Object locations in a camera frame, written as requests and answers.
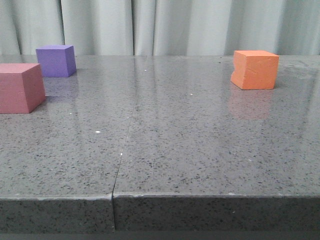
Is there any pink foam cube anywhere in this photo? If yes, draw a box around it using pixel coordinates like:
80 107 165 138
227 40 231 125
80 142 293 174
0 63 46 114

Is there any pale grey-green curtain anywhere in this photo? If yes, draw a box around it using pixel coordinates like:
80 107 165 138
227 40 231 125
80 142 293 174
0 0 320 56

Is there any purple foam cube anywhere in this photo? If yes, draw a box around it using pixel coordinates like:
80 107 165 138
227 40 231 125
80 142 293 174
35 44 77 77

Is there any orange foam cube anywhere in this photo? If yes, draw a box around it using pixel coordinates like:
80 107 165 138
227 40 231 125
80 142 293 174
230 50 280 90

